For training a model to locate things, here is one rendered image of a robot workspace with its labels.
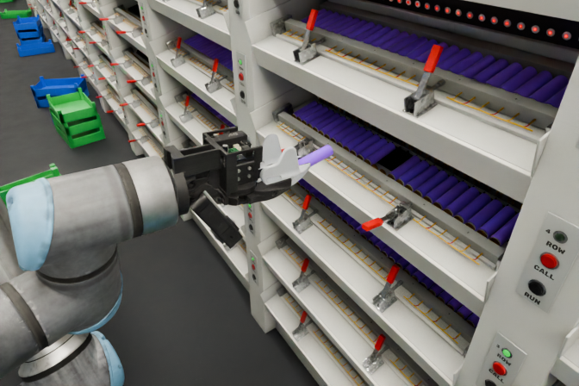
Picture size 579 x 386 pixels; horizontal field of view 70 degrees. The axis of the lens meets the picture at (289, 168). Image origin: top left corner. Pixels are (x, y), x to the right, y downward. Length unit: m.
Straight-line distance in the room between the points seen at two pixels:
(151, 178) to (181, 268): 1.25
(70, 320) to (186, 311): 1.03
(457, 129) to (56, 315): 0.53
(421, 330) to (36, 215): 0.63
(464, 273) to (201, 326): 1.05
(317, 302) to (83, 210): 0.74
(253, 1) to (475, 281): 0.64
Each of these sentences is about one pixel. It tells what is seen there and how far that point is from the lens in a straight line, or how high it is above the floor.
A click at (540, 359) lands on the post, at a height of 0.73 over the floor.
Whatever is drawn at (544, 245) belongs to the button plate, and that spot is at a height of 0.88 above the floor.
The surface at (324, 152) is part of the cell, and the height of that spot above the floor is 0.88.
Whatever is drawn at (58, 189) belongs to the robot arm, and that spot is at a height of 0.95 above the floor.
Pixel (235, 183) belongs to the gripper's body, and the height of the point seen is 0.90.
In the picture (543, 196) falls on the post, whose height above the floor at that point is 0.94.
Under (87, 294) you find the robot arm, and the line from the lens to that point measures 0.56.
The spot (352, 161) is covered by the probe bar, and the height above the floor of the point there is 0.79.
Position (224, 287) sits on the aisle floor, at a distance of 1.63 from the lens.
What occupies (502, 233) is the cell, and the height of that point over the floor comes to 0.80.
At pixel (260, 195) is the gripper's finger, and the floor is 0.87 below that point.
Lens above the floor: 1.20
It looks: 32 degrees down
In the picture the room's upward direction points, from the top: straight up
